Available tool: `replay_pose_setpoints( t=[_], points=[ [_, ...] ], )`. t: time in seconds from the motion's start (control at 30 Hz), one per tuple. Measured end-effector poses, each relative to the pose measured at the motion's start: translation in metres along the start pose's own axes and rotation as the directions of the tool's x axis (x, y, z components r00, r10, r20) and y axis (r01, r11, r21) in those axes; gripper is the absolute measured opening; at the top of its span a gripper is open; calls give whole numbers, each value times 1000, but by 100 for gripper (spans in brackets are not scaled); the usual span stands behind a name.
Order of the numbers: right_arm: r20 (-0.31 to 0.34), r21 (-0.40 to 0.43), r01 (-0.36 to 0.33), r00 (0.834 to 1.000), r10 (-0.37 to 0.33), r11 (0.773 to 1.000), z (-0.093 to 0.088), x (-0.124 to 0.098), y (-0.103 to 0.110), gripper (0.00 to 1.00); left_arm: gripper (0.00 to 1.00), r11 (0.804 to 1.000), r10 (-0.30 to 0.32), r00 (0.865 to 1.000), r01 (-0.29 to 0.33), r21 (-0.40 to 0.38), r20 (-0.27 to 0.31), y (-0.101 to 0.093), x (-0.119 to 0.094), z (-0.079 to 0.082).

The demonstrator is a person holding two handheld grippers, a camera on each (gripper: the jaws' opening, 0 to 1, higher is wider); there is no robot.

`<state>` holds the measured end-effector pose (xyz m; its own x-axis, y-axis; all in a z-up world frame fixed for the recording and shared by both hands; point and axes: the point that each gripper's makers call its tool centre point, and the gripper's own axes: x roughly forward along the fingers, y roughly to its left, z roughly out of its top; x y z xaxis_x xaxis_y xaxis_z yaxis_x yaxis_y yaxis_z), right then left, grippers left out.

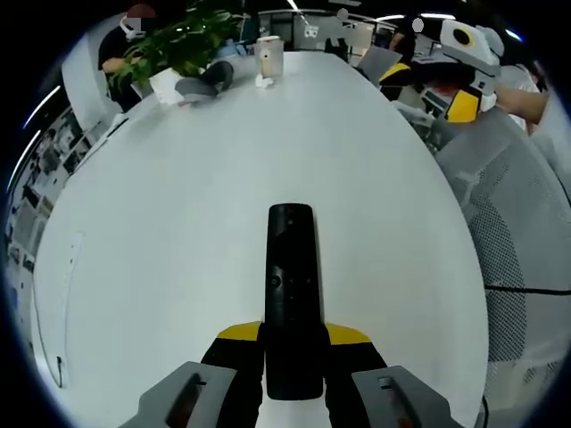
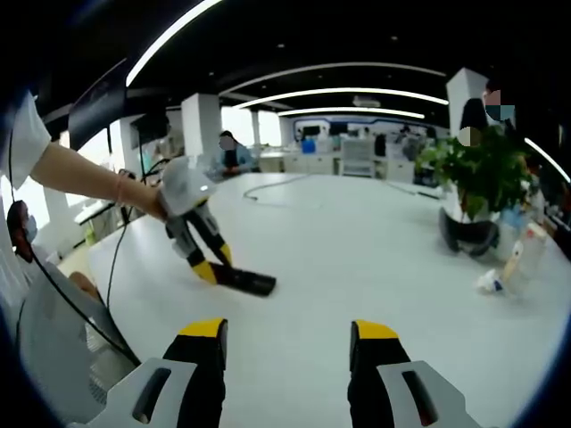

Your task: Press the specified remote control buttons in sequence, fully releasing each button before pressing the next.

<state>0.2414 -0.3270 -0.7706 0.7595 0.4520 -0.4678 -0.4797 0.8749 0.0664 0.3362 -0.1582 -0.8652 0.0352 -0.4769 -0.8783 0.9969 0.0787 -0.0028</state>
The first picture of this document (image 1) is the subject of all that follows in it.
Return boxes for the black cable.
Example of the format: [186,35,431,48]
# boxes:
[484,284,571,297]

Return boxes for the grey folded cloth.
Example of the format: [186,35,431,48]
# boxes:
[174,61,236,106]

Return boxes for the white flat board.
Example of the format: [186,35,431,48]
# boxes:
[81,115,131,153]

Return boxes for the green potted plant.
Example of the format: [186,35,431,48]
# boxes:
[104,7,238,91]

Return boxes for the white plant pot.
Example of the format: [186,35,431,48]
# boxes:
[149,66,185,106]

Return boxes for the black remote control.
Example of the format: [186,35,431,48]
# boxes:
[265,202,325,400]

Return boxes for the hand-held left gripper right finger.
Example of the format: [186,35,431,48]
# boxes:
[320,323,452,428]

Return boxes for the grey mesh office chair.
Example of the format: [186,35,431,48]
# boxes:
[434,108,571,428]

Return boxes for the translucent beige bottle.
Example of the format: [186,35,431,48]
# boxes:
[255,36,286,78]

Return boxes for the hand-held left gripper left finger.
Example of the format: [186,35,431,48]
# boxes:
[120,319,268,428]

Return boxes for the person's white shirt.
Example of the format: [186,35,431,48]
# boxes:
[498,63,543,93]

